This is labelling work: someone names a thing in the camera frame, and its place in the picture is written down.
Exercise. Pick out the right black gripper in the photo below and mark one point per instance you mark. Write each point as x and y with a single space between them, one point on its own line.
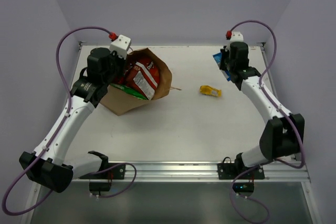
224 53

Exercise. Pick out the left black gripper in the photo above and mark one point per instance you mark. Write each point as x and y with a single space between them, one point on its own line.
115 67

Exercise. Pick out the blue snack bar wrapper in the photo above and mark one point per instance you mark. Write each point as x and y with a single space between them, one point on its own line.
217 57

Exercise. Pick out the brown paper bag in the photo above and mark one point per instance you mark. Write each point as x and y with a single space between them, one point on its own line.
119 102

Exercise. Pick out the red Doritos chip bag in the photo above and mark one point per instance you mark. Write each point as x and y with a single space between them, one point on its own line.
143 77

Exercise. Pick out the yellow M&M's candy packet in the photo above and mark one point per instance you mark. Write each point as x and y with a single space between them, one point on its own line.
208 90

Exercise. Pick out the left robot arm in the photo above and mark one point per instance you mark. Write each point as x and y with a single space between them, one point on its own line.
85 97

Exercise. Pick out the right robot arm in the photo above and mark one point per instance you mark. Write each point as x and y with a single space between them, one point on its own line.
283 132

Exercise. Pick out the red patterned snack bag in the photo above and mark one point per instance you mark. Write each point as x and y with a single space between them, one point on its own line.
127 69

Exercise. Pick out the green snack bag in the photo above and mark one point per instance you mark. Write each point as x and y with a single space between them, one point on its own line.
135 92

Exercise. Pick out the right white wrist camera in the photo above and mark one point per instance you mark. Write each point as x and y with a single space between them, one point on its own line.
234 36

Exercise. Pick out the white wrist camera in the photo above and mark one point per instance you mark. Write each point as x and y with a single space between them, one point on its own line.
234 36
119 44

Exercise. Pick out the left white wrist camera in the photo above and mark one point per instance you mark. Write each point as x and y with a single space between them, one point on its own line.
119 44

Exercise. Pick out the aluminium front rail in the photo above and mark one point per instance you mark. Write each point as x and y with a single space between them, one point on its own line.
170 171

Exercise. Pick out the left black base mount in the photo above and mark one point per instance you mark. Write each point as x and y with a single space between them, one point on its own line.
108 173

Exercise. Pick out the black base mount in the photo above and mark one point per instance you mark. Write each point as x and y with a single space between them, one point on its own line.
108 173
244 177

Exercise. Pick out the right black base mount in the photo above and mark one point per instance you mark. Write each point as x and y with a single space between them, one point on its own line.
244 177

